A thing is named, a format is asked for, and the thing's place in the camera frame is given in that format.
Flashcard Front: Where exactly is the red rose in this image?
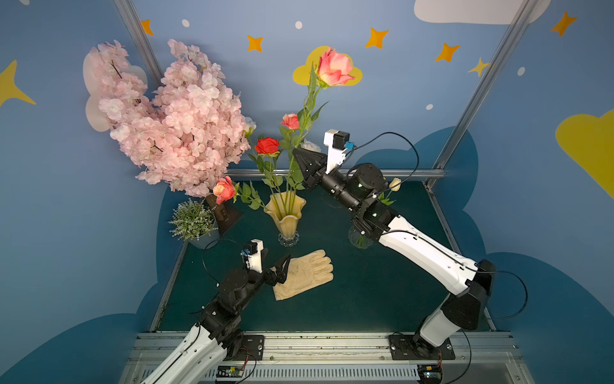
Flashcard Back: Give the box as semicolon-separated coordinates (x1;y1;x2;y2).
254;138;286;219

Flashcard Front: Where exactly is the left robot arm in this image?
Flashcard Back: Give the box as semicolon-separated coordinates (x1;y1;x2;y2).
142;255;290;383

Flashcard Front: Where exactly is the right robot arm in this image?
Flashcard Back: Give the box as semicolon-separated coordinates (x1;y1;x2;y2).
293;148;495;358

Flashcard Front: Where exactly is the beige work glove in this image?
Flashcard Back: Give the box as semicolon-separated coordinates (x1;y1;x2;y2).
273;250;334;301

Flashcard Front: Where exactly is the yellow fluted glass vase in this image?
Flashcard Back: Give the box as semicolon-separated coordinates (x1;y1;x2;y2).
264;192;306;247

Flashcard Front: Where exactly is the dark metal tree base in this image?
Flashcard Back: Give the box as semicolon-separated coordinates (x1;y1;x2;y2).
206;195;243;236

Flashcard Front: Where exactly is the clear glass ribbon vase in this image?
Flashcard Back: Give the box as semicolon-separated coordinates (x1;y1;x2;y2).
348;227;374;250

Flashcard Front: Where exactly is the small green potted plant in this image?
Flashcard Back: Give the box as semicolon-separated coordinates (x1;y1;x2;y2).
169;199;220;250

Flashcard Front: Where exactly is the left green circuit board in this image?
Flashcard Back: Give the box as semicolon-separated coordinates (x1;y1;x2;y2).
215;366;245;380

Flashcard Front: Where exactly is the green circuit board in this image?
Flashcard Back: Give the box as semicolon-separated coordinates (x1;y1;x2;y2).
215;366;245;380
417;365;443;384

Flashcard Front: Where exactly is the pink cherry blossom tree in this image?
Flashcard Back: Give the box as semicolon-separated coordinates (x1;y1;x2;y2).
90;39;250;198

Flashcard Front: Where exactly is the right green circuit board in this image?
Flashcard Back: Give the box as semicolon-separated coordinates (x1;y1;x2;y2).
417;365;443;384

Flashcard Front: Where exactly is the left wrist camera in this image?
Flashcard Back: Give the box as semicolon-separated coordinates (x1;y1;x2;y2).
241;239;264;273

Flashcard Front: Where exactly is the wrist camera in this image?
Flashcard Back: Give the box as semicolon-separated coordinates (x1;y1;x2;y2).
241;239;264;273
324;130;354;174

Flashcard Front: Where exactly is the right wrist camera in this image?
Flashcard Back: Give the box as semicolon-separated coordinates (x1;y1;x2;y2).
324;130;354;174

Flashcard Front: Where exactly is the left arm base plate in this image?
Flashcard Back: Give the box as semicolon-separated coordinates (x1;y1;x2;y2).
225;334;265;361

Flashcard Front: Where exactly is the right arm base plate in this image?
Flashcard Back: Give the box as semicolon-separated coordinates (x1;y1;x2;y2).
387;332;456;361

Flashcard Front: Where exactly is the aluminium mounting rail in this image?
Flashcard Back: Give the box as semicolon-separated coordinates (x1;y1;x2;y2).
120;331;534;383

